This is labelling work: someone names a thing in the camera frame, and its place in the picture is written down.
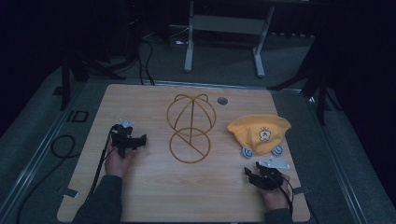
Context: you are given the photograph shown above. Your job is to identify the golden wire hat stand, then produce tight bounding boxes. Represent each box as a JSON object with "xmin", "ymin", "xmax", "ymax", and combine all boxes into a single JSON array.
[{"xmin": 165, "ymin": 93, "xmax": 218, "ymax": 164}]

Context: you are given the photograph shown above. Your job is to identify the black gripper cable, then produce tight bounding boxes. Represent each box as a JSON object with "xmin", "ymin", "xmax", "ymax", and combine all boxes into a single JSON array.
[
  {"xmin": 86, "ymin": 129, "xmax": 119, "ymax": 201},
  {"xmin": 270, "ymin": 172, "xmax": 295, "ymax": 217}
]

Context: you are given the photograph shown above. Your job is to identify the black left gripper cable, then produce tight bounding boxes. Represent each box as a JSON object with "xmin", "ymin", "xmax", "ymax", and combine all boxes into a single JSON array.
[{"xmin": 86, "ymin": 129, "xmax": 119, "ymax": 201}]

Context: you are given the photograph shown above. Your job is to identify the metal floor rail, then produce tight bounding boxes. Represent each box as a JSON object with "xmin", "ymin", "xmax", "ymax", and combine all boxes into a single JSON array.
[
  {"xmin": 0, "ymin": 81, "xmax": 89, "ymax": 216},
  {"xmin": 303, "ymin": 90, "xmax": 375, "ymax": 224}
]

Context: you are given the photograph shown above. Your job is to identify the black tripod stand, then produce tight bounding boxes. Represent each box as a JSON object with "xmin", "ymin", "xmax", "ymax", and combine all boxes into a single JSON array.
[
  {"xmin": 59, "ymin": 50, "xmax": 127, "ymax": 112},
  {"xmin": 266, "ymin": 36, "xmax": 343, "ymax": 126}
]

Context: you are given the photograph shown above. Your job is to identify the person's left hand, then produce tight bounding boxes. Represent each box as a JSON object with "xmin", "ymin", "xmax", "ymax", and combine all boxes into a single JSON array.
[{"xmin": 105, "ymin": 144, "xmax": 136, "ymax": 178}]

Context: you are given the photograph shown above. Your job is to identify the white metal table frame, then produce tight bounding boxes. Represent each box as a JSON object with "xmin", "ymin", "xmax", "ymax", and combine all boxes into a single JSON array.
[{"xmin": 183, "ymin": 0, "xmax": 276, "ymax": 78}]

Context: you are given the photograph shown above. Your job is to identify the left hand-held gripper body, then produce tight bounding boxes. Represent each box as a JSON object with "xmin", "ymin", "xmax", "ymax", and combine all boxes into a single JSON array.
[{"xmin": 110, "ymin": 118, "xmax": 138, "ymax": 159}]

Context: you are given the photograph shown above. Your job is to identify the black hanging cables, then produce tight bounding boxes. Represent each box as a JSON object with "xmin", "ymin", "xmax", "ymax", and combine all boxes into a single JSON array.
[{"xmin": 134, "ymin": 38, "xmax": 156, "ymax": 86}]

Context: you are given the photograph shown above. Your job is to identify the person's right hand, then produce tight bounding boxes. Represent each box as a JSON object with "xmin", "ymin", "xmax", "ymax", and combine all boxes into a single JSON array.
[{"xmin": 259, "ymin": 173, "xmax": 292, "ymax": 212}]

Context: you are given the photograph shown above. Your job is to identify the yellow knit hat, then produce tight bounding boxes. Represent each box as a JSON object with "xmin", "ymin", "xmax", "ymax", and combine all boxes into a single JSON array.
[{"xmin": 226, "ymin": 113, "xmax": 293, "ymax": 160}]

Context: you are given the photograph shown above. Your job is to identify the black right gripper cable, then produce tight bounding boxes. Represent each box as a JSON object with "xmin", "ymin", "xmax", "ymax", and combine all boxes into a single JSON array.
[{"xmin": 270, "ymin": 172, "xmax": 295, "ymax": 217}]

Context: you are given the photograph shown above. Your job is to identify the black looped floor cable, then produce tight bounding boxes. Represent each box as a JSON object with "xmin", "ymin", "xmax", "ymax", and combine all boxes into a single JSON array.
[{"xmin": 16, "ymin": 133, "xmax": 78, "ymax": 224}]

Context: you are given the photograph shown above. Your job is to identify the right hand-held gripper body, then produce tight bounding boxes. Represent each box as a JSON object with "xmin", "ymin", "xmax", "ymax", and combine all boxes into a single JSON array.
[{"xmin": 248, "ymin": 156, "xmax": 291, "ymax": 191}]

